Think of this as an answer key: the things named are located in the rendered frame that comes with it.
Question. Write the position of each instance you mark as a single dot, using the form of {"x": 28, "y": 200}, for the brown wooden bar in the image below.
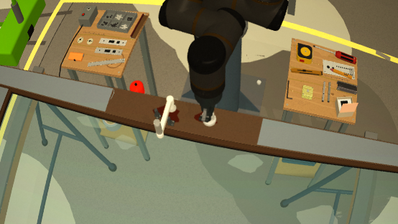
{"x": 140, "y": 25}

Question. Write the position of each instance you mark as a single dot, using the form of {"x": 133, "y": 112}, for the white open cardboard box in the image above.
{"x": 345, "y": 107}

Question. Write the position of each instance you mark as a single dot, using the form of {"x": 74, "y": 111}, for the dark red deadbolt plate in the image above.
{"x": 197, "y": 117}

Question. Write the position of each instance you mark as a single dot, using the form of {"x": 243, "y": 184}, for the orange pencil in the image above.
{"x": 342, "y": 73}

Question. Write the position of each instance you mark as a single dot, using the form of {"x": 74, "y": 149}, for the grey parts tray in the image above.
{"x": 117, "y": 21}

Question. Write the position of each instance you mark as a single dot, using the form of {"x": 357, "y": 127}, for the green machine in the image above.
{"x": 15, "y": 40}

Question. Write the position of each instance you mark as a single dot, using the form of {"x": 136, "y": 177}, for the small grey floor block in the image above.
{"x": 38, "y": 70}
{"x": 371, "y": 135}

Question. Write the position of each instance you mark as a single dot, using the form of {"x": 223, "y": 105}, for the red dome jig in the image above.
{"x": 137, "y": 87}

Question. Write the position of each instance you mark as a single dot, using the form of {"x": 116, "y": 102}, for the orange block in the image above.
{"x": 76, "y": 56}

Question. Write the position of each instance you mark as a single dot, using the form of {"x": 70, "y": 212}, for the black hex key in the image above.
{"x": 288, "y": 91}

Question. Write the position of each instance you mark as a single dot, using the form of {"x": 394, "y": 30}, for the steel ruler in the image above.
{"x": 106, "y": 62}

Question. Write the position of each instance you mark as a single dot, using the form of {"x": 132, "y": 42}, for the dark grey rest block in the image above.
{"x": 171, "y": 121}

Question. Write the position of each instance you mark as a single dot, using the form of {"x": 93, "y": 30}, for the brown door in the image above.
{"x": 236, "y": 127}

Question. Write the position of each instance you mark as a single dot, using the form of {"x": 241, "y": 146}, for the cream door lever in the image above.
{"x": 165, "y": 115}

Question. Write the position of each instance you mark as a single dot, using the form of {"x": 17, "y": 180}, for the round white rosette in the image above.
{"x": 80, "y": 40}
{"x": 90, "y": 41}

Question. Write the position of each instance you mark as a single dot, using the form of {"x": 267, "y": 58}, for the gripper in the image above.
{"x": 207, "y": 107}

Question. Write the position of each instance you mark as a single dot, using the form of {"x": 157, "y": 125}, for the black ribbed block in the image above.
{"x": 346, "y": 87}

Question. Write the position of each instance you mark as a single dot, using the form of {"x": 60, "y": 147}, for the dark red lever plate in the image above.
{"x": 175, "y": 116}

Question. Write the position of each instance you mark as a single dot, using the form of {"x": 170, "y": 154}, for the yellow note pad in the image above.
{"x": 307, "y": 92}

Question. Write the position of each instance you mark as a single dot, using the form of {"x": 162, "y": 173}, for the grey metal bar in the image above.
{"x": 329, "y": 92}
{"x": 324, "y": 91}

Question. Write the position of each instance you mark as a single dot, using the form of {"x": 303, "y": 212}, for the red screwdriver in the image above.
{"x": 345, "y": 57}

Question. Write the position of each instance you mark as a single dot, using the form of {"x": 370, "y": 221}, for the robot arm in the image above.
{"x": 214, "y": 28}

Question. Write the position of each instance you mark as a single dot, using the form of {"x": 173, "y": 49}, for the grey box with red button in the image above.
{"x": 88, "y": 15}

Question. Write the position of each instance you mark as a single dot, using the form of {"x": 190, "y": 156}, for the grey door frame panel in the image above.
{"x": 56, "y": 87}
{"x": 326, "y": 141}

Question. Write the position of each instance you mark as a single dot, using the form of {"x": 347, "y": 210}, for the wooden table with grey legs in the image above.
{"x": 311, "y": 107}
{"x": 93, "y": 66}

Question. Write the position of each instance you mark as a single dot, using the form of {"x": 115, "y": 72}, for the white drilled plate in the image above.
{"x": 337, "y": 66}

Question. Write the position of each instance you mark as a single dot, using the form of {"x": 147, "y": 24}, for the white thumb-turn knob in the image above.
{"x": 210, "y": 122}

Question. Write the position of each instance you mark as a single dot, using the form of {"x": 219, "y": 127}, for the yellow tape measure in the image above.
{"x": 304, "y": 52}

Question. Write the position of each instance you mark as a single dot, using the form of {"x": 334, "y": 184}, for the silver strike plate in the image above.
{"x": 112, "y": 42}
{"x": 107, "y": 51}

